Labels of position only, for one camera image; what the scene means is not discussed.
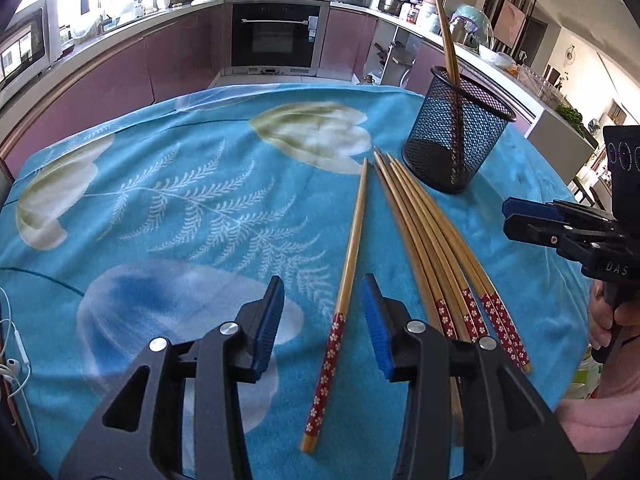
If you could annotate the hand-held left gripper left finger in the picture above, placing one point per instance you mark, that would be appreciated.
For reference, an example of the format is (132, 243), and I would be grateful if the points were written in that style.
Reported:
(267, 325)

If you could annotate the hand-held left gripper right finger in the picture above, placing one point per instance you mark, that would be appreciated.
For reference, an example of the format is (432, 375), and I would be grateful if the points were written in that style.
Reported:
(377, 330)

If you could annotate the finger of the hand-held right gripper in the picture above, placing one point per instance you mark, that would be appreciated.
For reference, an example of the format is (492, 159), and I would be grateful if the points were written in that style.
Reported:
(535, 232)
(525, 208)

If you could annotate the black mesh utensil holder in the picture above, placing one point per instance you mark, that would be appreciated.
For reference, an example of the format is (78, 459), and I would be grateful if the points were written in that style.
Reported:
(450, 160)

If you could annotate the bundle of wooden chopsticks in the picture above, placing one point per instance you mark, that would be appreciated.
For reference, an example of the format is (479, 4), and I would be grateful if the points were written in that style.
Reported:
(425, 240)

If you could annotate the person's right forearm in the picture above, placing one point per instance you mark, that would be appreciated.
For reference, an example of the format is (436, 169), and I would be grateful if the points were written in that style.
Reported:
(600, 425)

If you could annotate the person's right hand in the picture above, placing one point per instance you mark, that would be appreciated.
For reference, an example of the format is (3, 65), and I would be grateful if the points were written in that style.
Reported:
(596, 320)

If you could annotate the green leafy vegetables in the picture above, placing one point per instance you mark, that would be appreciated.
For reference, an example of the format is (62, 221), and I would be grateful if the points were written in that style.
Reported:
(570, 117)

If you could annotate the clear plastic container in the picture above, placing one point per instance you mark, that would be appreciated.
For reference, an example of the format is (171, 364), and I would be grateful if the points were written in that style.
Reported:
(540, 85)

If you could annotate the blue floral tablecloth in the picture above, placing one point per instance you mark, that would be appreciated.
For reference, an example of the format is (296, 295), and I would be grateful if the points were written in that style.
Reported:
(175, 185)

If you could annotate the steel thermos jug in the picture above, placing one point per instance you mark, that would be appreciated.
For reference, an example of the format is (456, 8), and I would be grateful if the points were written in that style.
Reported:
(460, 30)

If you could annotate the green food cover dome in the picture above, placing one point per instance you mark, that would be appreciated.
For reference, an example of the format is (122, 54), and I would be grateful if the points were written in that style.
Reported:
(475, 17)

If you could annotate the black built-in oven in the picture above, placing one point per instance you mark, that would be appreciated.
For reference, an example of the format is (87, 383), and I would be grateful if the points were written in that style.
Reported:
(275, 35)

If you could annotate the pink kitchen base cabinets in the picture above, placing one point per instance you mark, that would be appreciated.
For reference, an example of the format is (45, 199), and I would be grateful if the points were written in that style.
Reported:
(125, 70)

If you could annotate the white kitchen countertop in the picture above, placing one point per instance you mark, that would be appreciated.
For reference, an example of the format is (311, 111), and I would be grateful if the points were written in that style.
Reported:
(100, 44)

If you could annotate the white casserole pot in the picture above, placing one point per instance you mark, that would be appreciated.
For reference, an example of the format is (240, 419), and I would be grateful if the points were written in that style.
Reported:
(205, 0)

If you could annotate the white microwave oven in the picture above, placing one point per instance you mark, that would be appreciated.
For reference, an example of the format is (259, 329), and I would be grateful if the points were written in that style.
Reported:
(25, 45)

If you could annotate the framed wall picture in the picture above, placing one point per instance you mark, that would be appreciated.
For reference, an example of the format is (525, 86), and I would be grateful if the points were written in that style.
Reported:
(512, 22)

